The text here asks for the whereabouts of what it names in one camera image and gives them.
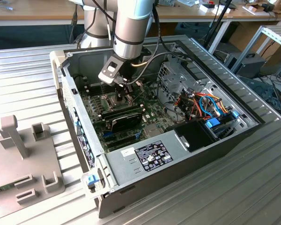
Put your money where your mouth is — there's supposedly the orange wire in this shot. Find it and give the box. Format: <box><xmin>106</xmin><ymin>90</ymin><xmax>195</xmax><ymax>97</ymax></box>
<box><xmin>192</xmin><ymin>92</ymin><xmax>227</xmax><ymax>113</ymax></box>

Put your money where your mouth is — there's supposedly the black expansion slot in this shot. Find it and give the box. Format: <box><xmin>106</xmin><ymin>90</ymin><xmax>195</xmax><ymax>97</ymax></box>
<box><xmin>106</xmin><ymin>134</ymin><xmax>137</xmax><ymax>145</ymax></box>
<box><xmin>107</xmin><ymin>140</ymin><xmax>137</xmax><ymax>152</ymax></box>

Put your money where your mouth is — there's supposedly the wooden desk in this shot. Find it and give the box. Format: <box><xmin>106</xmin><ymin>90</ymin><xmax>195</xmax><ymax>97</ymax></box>
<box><xmin>0</xmin><ymin>0</ymin><xmax>281</xmax><ymax>54</ymax></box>

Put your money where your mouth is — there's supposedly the green RAM stick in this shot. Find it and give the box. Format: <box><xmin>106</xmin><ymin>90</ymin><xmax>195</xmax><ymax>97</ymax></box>
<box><xmin>0</xmin><ymin>184</ymin><xmax>16</xmax><ymax>195</ymax></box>

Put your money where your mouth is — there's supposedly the open grey PC case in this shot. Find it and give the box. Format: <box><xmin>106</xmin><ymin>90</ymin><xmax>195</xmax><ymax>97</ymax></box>
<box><xmin>49</xmin><ymin>40</ymin><xmax>266</xmax><ymax>220</ymax></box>

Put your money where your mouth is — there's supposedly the silver perforated drive cage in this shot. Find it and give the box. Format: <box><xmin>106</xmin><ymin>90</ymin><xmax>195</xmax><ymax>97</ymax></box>
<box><xmin>157</xmin><ymin>42</ymin><xmax>217</xmax><ymax>104</ymax></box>

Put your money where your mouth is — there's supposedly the black equipment case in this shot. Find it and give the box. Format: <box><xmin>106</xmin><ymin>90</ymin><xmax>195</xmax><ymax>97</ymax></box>
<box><xmin>236</xmin><ymin>52</ymin><xmax>267</xmax><ymax>79</ymax></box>

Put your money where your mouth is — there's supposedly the aluminium profile frame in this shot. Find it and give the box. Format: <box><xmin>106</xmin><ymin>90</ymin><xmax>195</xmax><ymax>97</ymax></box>
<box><xmin>230</xmin><ymin>24</ymin><xmax>281</xmax><ymax>75</ymax></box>

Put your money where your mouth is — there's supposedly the CPU with silver top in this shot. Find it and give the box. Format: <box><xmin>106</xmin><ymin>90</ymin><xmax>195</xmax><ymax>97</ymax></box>
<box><xmin>109</xmin><ymin>97</ymin><xmax>127</xmax><ymax>110</ymax></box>

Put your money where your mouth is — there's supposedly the silver chipset heatsink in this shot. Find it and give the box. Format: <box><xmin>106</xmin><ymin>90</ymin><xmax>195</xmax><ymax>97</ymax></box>
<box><xmin>144</xmin><ymin>123</ymin><xmax>162</xmax><ymax>139</ymax></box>

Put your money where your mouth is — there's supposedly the black graphics card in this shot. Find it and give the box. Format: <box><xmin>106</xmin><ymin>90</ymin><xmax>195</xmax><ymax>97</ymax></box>
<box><xmin>105</xmin><ymin>112</ymin><xmax>143</xmax><ymax>133</ymax></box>

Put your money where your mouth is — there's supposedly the green motherboard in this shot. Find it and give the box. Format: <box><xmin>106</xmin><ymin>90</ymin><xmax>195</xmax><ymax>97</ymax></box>
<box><xmin>81</xmin><ymin>78</ymin><xmax>187</xmax><ymax>153</ymax></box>

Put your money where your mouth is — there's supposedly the grey cable with connector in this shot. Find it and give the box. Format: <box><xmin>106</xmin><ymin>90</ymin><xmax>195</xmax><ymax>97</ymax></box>
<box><xmin>69</xmin><ymin>4</ymin><xmax>79</xmax><ymax>45</ymax></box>

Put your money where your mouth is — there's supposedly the grey parts rack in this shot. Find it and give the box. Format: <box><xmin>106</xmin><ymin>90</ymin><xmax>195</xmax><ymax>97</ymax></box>
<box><xmin>0</xmin><ymin>114</ymin><xmax>66</xmax><ymax>222</ymax></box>

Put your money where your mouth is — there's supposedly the blue wire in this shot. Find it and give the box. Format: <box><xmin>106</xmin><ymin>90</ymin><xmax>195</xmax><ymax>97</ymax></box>
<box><xmin>199</xmin><ymin>95</ymin><xmax>222</xmax><ymax>118</ymax></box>

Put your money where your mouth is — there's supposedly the RAM slot with white clips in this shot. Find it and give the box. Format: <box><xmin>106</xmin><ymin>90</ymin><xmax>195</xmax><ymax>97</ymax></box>
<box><xmin>84</xmin><ymin>82</ymin><xmax>115</xmax><ymax>89</ymax></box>
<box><xmin>85</xmin><ymin>84</ymin><xmax>115</xmax><ymax>92</ymax></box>

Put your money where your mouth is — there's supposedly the grey power supply with label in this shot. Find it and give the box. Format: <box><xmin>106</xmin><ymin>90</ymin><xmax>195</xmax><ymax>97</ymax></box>
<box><xmin>98</xmin><ymin>130</ymin><xmax>192</xmax><ymax>188</ymax></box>

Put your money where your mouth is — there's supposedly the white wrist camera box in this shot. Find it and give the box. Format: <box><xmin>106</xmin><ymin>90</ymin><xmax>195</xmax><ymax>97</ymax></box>
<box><xmin>97</xmin><ymin>55</ymin><xmax>127</xmax><ymax>84</ymax></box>

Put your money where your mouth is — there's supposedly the hard disk in blue carrier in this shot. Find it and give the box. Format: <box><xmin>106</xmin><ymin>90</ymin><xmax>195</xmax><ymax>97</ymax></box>
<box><xmin>205</xmin><ymin>111</ymin><xmax>240</xmax><ymax>141</ymax></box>

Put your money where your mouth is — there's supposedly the small white box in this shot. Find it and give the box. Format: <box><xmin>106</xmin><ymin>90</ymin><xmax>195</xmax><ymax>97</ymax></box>
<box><xmin>198</xmin><ymin>1</ymin><xmax>217</xmax><ymax>14</ymax></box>

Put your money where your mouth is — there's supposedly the CPU socket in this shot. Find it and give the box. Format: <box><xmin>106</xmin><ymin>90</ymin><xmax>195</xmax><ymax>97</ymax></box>
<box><xmin>103</xmin><ymin>92</ymin><xmax>132</xmax><ymax>112</ymax></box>

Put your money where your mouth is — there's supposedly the large brown cardboard box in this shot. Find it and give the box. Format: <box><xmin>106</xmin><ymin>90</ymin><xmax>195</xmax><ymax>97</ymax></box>
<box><xmin>229</xmin><ymin>21</ymin><xmax>281</xmax><ymax>62</ymax></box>

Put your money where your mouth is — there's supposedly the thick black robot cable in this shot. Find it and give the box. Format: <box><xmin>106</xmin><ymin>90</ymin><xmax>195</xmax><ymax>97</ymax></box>
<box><xmin>125</xmin><ymin>0</ymin><xmax>194</xmax><ymax>86</ymax></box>

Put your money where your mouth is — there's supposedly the black RAM slot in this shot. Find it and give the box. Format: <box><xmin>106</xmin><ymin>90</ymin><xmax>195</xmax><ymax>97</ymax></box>
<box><xmin>100</xmin><ymin>105</ymin><xmax>143</xmax><ymax>118</ymax></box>
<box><xmin>86</xmin><ymin>85</ymin><xmax>115</xmax><ymax>94</ymax></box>
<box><xmin>85</xmin><ymin>83</ymin><xmax>115</xmax><ymax>90</ymax></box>
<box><xmin>101</xmin><ymin>107</ymin><xmax>143</xmax><ymax>120</ymax></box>
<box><xmin>100</xmin><ymin>104</ymin><xmax>142</xmax><ymax>116</ymax></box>

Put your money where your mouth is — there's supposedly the blue case latch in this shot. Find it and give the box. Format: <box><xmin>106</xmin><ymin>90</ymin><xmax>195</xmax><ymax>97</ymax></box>
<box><xmin>88</xmin><ymin>174</ymin><xmax>101</xmax><ymax>188</ymax></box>

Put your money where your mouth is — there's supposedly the black tripod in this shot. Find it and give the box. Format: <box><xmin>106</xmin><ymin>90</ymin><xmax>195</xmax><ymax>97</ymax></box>
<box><xmin>202</xmin><ymin>0</ymin><xmax>234</xmax><ymax>51</ymax></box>

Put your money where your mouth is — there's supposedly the open flat cardboard box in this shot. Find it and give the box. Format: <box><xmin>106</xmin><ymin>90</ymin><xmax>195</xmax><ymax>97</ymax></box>
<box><xmin>242</xmin><ymin>1</ymin><xmax>264</xmax><ymax>16</ymax></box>

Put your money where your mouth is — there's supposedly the black case cable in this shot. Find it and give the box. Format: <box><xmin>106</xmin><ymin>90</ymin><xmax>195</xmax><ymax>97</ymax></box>
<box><xmin>73</xmin><ymin>74</ymin><xmax>89</xmax><ymax>83</ymax></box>

